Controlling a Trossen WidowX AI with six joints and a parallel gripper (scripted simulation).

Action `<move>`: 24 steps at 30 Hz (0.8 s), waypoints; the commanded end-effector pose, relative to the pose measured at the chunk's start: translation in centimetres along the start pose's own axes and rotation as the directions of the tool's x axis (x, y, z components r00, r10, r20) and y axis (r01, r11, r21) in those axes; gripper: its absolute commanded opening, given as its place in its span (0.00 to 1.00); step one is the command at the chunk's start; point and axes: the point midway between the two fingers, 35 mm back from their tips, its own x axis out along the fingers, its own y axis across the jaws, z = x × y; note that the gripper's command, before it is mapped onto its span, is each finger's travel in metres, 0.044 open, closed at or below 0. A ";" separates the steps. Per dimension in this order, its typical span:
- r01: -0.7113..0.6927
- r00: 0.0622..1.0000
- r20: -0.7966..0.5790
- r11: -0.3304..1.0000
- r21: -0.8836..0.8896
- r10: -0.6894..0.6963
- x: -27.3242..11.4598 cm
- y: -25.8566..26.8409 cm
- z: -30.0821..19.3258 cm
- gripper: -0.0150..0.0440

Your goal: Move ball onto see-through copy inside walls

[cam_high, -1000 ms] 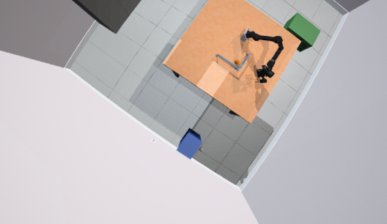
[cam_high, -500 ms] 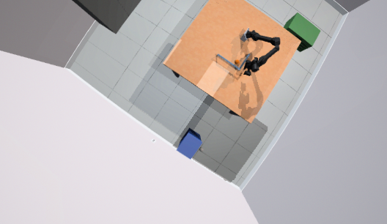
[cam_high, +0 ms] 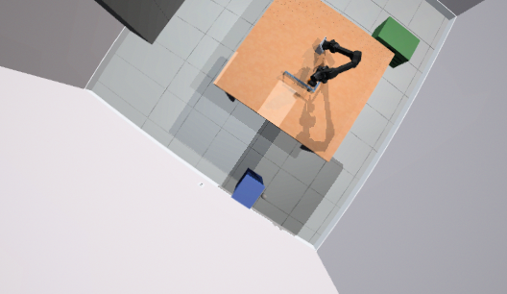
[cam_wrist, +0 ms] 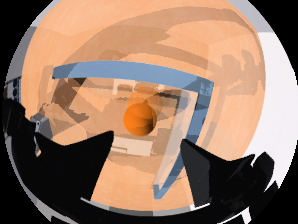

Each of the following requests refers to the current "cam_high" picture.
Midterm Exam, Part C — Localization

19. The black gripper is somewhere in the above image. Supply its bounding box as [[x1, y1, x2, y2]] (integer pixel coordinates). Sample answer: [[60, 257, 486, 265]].
[[308, 65, 322, 87]]

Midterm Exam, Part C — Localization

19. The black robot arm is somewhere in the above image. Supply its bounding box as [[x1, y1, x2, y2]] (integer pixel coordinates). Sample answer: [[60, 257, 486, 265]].
[[310, 39, 362, 84]]

